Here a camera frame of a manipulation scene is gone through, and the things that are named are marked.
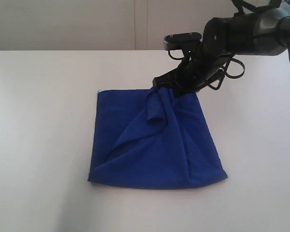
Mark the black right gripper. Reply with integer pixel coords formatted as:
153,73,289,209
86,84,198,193
152,17,234,97

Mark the blue towel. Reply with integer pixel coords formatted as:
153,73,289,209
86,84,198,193
88,88,228,189

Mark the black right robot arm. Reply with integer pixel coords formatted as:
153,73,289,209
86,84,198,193
153,8,290,96

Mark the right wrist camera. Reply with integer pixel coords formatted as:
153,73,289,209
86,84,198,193
163,32,202,51

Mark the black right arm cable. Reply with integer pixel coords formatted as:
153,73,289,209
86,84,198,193
209,0,290,95

